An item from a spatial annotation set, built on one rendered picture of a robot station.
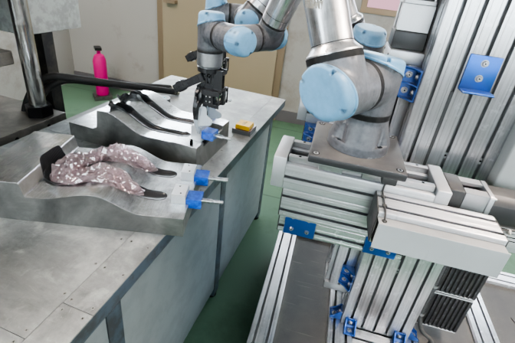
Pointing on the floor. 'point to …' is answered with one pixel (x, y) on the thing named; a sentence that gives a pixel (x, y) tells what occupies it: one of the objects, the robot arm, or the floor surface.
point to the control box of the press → (47, 9)
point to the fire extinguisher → (100, 76)
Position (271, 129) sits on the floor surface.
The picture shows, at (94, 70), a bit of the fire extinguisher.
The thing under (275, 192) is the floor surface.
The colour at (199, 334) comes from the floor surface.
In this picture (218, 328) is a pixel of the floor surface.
